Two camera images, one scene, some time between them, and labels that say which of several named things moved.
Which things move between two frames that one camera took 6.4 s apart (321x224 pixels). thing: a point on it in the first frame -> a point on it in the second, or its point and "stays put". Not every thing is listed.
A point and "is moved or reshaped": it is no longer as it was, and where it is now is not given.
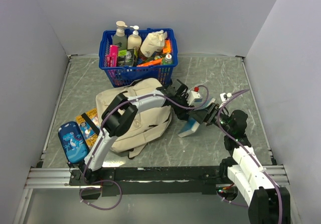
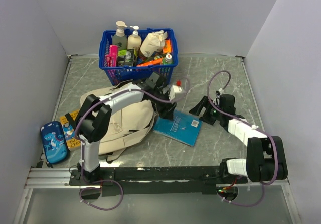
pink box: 112,59 stays put
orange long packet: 155,62 stays put
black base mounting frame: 151,181 stays put
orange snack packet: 167,47 stays put
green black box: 126,58 stays put
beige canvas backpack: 148,123 is moved or reshaped
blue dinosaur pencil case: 73,142 -> 54,141
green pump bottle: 120,36 stays put
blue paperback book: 209,100 is moved or reshaped
